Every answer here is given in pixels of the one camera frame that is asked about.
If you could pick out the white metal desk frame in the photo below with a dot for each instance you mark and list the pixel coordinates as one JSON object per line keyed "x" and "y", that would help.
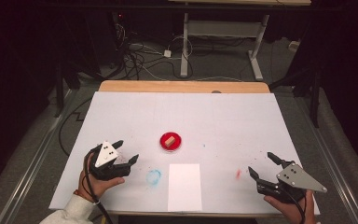
{"x": 222, "y": 28}

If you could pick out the white power adapter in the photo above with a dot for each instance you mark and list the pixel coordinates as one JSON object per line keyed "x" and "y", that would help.
{"x": 167, "y": 53}

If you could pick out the large white board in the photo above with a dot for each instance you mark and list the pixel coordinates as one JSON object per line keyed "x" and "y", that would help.
{"x": 230, "y": 124}

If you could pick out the black metal stand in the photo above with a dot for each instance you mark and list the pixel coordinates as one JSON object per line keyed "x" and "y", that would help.
{"x": 59, "y": 93}
{"x": 315, "y": 102}

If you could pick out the red round dish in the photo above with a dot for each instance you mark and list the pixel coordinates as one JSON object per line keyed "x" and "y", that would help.
{"x": 177, "y": 143}

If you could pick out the person's right hand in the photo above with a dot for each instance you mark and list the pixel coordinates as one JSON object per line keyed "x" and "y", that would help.
{"x": 292, "y": 213}

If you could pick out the small wooden block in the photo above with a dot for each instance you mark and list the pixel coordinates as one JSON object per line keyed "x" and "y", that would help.
{"x": 169, "y": 141}

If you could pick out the dark round table grommet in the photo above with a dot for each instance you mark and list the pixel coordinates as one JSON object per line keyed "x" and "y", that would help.
{"x": 216, "y": 91}

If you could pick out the white paper sheet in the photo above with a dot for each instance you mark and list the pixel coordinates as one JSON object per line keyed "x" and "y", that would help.
{"x": 185, "y": 186}

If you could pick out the dark equipment box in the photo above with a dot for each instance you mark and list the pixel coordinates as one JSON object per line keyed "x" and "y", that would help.
{"x": 105, "y": 40}

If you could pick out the small white floor box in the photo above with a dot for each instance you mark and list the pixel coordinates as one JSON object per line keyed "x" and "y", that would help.
{"x": 294, "y": 46}

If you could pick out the aluminium floor rail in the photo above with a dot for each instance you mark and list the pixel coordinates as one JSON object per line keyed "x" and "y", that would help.
{"x": 34, "y": 155}
{"x": 332, "y": 161}

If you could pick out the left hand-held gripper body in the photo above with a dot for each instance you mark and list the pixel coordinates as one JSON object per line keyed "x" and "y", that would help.
{"x": 106, "y": 155}

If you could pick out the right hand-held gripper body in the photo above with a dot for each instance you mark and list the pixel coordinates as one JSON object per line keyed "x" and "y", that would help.
{"x": 295, "y": 178}

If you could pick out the person's left hand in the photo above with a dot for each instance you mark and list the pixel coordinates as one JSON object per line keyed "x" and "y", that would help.
{"x": 97, "y": 186}

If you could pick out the wooden table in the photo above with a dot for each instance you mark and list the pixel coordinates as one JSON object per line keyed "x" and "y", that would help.
{"x": 183, "y": 86}

